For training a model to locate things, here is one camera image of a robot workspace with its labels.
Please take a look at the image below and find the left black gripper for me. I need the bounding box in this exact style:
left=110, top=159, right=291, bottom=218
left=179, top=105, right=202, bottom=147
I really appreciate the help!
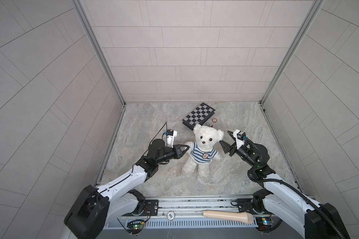
left=153, top=145, right=189, bottom=166

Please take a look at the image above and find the blue white striped sweater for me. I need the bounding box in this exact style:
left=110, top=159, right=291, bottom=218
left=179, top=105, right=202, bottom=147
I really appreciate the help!
left=186, top=142, right=217, bottom=164

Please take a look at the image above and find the white teddy bear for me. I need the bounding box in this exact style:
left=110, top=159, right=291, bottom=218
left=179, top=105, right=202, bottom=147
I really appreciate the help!
left=181, top=124, right=224, bottom=181

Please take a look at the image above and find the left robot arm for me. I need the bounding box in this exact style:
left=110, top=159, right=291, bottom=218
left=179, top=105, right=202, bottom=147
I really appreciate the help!
left=64, top=139, right=189, bottom=239

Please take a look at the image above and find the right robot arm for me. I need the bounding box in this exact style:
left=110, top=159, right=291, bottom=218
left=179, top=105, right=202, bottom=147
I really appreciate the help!
left=220, top=130, right=350, bottom=239

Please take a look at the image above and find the black folded chess board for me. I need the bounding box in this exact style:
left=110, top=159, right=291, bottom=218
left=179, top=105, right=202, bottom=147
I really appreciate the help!
left=182, top=103, right=215, bottom=130

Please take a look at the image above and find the white round knob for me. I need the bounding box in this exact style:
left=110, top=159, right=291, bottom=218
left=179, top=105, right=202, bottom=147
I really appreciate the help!
left=167, top=211, right=175, bottom=221

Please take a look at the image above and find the left green circuit board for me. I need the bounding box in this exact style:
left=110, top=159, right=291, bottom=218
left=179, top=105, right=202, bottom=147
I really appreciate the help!
left=126, top=219, right=146, bottom=235

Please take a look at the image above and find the green circuit board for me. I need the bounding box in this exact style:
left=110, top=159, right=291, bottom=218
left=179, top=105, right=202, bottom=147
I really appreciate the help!
left=126, top=219, right=146, bottom=235
left=255, top=217, right=273, bottom=232

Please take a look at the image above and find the right green circuit board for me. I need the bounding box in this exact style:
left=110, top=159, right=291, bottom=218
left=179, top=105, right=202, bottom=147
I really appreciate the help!
left=255, top=217, right=273, bottom=232

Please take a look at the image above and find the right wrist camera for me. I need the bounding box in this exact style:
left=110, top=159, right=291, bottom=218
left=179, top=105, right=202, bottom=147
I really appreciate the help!
left=233, top=129, right=247, bottom=149

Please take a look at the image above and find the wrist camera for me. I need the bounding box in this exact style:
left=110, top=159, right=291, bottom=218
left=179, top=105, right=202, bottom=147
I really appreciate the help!
left=233, top=129, right=247, bottom=149
left=165, top=129, right=177, bottom=148

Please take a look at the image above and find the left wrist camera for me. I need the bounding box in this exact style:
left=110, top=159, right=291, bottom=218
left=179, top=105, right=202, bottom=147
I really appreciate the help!
left=165, top=129, right=177, bottom=148

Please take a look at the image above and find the aluminium mounting rail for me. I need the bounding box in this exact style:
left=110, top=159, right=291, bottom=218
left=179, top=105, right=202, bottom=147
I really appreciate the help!
left=107, top=195, right=322, bottom=220

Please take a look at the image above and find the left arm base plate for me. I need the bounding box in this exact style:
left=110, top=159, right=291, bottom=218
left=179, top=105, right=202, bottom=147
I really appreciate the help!
left=131, top=199, right=159, bottom=217

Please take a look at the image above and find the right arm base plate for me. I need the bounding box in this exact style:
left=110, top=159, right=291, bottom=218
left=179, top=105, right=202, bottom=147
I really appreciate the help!
left=231, top=198, right=273, bottom=215

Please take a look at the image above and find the beige handle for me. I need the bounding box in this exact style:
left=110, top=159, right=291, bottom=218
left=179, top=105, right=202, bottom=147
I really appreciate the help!
left=203, top=210, right=254, bottom=225

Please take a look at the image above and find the black corrugated cable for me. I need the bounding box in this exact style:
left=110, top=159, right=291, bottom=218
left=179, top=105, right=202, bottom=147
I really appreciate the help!
left=243, top=138, right=345, bottom=239

